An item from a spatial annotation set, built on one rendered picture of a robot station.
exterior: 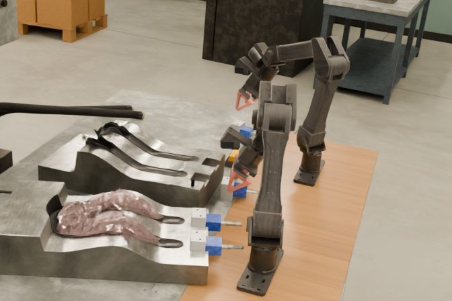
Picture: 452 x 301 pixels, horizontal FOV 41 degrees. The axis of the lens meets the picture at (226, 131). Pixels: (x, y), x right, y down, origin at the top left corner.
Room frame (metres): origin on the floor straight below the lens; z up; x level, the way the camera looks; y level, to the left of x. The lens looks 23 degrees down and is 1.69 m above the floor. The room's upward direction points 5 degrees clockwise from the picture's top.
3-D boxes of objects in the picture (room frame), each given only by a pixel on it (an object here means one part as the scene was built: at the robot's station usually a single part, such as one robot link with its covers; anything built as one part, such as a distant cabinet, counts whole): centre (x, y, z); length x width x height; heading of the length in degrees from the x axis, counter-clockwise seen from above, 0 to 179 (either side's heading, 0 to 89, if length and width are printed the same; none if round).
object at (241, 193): (1.61, -0.07, 0.83); 0.13 x 0.05 x 0.05; 86
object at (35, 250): (1.29, 0.27, 0.85); 0.50 x 0.26 x 0.11; 94
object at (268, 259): (1.26, -0.12, 0.84); 0.20 x 0.07 x 0.08; 163
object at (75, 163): (1.66, 0.27, 0.87); 0.50 x 0.26 x 0.14; 76
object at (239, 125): (2.05, -0.09, 0.83); 0.13 x 0.05 x 0.05; 65
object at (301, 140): (1.84, -0.28, 0.90); 0.09 x 0.06 x 0.06; 128
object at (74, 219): (1.29, 0.27, 0.90); 0.26 x 0.18 x 0.08; 94
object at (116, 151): (1.64, 0.26, 0.92); 0.35 x 0.16 x 0.09; 76
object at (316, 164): (1.83, -0.29, 0.84); 0.20 x 0.07 x 0.08; 163
